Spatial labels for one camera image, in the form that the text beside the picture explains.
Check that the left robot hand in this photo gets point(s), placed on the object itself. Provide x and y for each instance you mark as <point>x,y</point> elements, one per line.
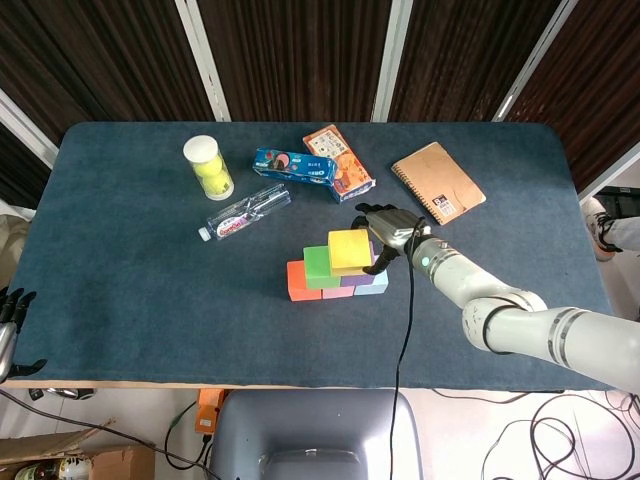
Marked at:
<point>7,330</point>

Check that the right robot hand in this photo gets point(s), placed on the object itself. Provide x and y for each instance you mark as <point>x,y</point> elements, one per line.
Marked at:
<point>395,225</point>

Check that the yellow foam cube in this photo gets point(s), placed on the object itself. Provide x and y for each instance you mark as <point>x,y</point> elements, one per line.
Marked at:
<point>350,250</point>

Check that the light blue foam cube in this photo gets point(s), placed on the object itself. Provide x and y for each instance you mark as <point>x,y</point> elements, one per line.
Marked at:
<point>375,286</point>

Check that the purple foam cube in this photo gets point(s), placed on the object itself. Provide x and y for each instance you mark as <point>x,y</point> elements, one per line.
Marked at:
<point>357,279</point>

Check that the pink foam cube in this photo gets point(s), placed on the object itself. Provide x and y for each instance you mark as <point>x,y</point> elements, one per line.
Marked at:
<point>337,292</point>

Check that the green foam cube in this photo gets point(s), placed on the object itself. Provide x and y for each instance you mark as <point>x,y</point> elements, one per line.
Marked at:
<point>317,267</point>

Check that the orange foam cube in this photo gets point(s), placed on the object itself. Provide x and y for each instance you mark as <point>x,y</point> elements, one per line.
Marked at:
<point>299,285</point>

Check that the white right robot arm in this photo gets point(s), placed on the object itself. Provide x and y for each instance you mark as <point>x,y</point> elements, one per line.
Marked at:
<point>510,305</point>

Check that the grey robot base cover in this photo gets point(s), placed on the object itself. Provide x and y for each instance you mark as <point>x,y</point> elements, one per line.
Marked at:
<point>315,425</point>

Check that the brown spiral notebook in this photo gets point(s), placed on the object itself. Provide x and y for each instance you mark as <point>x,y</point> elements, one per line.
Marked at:
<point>435,177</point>

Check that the orange cracker box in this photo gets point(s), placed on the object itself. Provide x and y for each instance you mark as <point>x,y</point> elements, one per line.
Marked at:
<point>350,175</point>

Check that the blue Oreo cookie box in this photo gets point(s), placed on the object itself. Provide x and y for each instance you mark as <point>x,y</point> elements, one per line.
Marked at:
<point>295,166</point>

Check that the dark blue table cloth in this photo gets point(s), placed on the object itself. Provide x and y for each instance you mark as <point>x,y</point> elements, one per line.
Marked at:
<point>125,250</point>

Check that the clear plastic water bottle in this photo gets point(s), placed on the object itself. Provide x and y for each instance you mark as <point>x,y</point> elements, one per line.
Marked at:
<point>245,212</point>

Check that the brown cardboard box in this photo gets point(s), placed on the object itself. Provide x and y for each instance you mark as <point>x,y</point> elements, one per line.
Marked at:
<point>120,462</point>

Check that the yellow tennis ball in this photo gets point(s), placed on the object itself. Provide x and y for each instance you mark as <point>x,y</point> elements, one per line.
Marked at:
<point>218,186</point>
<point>207,167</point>

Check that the white sneaker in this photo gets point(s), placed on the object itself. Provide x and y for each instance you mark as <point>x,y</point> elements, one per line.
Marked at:
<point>600,227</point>

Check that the clear tennis ball tube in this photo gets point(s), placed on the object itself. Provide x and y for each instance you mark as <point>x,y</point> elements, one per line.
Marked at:
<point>200,147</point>

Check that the orange device under table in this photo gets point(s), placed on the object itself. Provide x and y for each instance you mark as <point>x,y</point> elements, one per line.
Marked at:
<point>207,410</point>

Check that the person's jeans leg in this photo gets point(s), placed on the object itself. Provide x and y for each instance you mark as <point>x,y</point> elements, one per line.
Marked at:
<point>627,232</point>

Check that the white frame post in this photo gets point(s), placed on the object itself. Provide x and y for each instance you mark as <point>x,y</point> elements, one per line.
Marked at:
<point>205,65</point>
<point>537,55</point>
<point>25,132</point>
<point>392,60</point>
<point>610,177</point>

